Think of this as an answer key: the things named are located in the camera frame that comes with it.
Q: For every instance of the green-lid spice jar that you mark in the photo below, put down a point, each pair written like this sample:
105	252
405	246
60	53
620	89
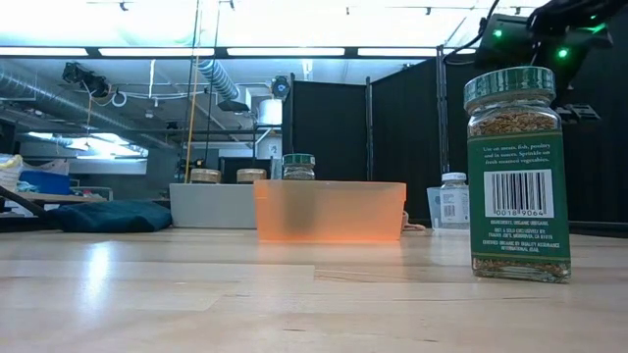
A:
298	166
517	196

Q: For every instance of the white-lid spice jar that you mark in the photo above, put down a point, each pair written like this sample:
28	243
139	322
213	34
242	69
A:
454	203

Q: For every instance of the orange plastic bin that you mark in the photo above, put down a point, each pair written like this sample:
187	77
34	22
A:
353	211

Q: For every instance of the tan-lid spice jar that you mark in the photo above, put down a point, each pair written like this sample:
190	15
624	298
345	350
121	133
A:
251	175
206	175

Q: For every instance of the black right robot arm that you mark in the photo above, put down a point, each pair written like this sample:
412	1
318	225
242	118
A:
579	73

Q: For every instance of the long ceiling light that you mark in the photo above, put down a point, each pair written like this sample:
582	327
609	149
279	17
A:
157	51
284	51
44	51
397	52

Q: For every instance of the black partition screen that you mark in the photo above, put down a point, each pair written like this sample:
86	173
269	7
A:
329	127
407	147

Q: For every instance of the pink folded cloth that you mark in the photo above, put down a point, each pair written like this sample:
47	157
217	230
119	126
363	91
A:
412	226

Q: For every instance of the round black fan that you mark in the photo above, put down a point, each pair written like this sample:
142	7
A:
280	87

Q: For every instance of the white cylinder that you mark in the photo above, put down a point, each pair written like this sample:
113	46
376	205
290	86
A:
270	113

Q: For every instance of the navy blue folded cloth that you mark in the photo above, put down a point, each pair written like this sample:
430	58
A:
113	216

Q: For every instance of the background work table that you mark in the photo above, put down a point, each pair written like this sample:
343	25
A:
59	197

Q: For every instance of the blue storage bin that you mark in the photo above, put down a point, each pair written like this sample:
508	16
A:
46	182

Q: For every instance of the white plastic bag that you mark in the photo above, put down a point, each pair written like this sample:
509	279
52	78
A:
10	176

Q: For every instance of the silver flexible duct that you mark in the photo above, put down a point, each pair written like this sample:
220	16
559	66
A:
221	81

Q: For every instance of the black hanging camera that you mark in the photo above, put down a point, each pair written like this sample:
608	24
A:
83	78

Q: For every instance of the large round ceiling duct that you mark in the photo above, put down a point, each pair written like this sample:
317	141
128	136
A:
39	95

